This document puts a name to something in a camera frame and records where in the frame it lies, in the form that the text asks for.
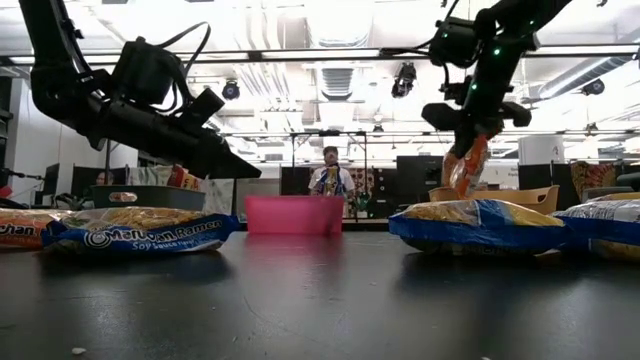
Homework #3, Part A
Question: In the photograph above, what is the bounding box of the black metal stand frame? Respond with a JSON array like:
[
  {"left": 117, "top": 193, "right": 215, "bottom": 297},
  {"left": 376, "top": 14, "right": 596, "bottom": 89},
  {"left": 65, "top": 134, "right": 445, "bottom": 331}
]
[{"left": 289, "top": 129, "right": 369, "bottom": 221}]

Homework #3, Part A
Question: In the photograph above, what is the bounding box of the red plastic bin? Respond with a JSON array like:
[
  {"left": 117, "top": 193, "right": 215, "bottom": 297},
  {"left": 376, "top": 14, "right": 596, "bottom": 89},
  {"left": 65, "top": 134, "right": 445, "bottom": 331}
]
[{"left": 243, "top": 194, "right": 346, "bottom": 236}]

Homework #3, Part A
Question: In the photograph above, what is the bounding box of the overhead light bar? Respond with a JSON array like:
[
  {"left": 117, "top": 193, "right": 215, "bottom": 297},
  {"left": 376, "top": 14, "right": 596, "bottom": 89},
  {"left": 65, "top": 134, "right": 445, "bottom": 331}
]
[{"left": 0, "top": 43, "right": 640, "bottom": 67}]

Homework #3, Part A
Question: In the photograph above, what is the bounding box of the blue Maruchan noodle pack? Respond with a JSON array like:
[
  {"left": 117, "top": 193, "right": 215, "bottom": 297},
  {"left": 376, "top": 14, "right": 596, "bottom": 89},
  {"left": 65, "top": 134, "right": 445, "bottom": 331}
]
[
  {"left": 388, "top": 198, "right": 571, "bottom": 255},
  {"left": 42, "top": 206, "right": 242, "bottom": 257},
  {"left": 549, "top": 198, "right": 640, "bottom": 262},
  {"left": 315, "top": 164, "right": 347, "bottom": 197}
]

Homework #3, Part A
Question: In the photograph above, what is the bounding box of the black table mat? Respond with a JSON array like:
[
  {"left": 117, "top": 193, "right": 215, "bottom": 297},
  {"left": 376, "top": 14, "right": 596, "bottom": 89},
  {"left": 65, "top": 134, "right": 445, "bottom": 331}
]
[{"left": 0, "top": 219, "right": 640, "bottom": 360}]

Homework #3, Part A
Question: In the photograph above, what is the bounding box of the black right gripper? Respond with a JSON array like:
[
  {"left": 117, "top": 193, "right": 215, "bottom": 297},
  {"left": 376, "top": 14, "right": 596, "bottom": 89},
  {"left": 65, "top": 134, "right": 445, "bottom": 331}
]
[{"left": 422, "top": 42, "right": 532, "bottom": 160}]

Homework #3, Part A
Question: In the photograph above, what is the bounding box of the black chair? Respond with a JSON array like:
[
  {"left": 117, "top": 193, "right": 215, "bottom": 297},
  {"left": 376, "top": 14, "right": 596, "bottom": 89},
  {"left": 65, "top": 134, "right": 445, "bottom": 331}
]
[{"left": 617, "top": 172, "right": 640, "bottom": 194}]

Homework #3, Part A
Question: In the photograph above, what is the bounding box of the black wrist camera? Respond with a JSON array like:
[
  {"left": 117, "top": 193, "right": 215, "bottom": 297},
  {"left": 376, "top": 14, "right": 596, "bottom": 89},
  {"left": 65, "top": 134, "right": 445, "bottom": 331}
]
[
  {"left": 428, "top": 17, "right": 484, "bottom": 69},
  {"left": 110, "top": 35, "right": 187, "bottom": 107}
]

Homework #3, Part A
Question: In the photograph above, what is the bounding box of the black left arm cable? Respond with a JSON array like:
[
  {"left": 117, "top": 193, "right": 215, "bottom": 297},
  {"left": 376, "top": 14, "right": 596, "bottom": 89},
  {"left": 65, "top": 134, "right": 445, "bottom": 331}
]
[{"left": 157, "top": 20, "right": 211, "bottom": 114}]

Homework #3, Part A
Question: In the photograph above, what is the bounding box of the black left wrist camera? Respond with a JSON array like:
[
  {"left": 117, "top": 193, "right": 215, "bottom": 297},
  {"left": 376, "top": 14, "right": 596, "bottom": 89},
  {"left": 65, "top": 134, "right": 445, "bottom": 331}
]
[{"left": 110, "top": 35, "right": 187, "bottom": 107}]

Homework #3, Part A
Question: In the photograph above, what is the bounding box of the silver air duct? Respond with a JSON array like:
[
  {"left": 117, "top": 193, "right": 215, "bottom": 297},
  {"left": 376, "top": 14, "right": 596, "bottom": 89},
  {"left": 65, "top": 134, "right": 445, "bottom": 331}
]
[{"left": 537, "top": 56, "right": 634, "bottom": 100}]

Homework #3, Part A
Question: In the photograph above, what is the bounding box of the yellow plastic bin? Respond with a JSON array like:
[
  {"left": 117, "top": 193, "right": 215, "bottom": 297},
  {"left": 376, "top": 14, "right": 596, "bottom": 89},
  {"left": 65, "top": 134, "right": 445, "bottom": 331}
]
[{"left": 428, "top": 184, "right": 560, "bottom": 216}]

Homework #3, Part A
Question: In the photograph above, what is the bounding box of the grey plastic bin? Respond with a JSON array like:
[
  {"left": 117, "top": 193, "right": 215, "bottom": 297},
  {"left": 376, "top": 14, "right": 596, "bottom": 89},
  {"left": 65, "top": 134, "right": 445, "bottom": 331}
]
[{"left": 89, "top": 184, "right": 207, "bottom": 211}]

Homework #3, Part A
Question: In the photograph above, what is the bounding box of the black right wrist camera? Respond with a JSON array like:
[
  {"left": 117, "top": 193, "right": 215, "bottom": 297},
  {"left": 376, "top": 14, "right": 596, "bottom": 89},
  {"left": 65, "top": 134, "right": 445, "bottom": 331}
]
[{"left": 428, "top": 17, "right": 484, "bottom": 69}]

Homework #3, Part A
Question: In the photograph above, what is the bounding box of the patterned orange cloth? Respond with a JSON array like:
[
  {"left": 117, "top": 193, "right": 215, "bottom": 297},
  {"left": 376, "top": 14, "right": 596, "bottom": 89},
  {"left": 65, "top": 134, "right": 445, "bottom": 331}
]
[{"left": 569, "top": 160, "right": 619, "bottom": 196}]

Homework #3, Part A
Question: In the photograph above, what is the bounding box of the grey ottoman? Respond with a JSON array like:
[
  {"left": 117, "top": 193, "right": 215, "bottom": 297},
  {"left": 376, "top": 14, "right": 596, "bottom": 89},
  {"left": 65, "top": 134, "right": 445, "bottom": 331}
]
[{"left": 581, "top": 186, "right": 621, "bottom": 202}]

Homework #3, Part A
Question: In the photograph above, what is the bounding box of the black cabinet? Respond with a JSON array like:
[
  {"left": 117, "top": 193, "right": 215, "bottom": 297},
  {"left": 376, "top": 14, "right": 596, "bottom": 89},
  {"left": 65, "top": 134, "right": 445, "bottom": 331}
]
[{"left": 518, "top": 163, "right": 571, "bottom": 206}]

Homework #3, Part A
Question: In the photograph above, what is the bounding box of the orange Maruchan noodle pack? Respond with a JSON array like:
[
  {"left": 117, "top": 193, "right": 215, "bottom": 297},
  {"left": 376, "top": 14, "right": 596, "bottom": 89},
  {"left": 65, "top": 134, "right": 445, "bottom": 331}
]
[
  {"left": 441, "top": 133, "right": 492, "bottom": 200},
  {"left": 0, "top": 208, "right": 71, "bottom": 251}
]

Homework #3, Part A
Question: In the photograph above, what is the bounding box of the red Maruchan noodle pack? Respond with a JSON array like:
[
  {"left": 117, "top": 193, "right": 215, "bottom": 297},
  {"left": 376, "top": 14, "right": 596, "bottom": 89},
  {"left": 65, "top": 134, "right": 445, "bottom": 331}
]
[{"left": 167, "top": 166, "right": 202, "bottom": 192}]

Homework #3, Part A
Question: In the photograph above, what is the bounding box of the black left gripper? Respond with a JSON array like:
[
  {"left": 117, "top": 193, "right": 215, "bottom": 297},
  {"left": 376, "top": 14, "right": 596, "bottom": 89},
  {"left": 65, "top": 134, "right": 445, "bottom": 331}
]
[{"left": 74, "top": 88, "right": 263, "bottom": 180}]

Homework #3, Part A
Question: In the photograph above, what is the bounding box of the small black monitor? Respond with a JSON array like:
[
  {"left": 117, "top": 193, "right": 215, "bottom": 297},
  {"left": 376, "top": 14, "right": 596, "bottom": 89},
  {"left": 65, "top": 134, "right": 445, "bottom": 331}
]
[{"left": 42, "top": 163, "right": 60, "bottom": 207}]

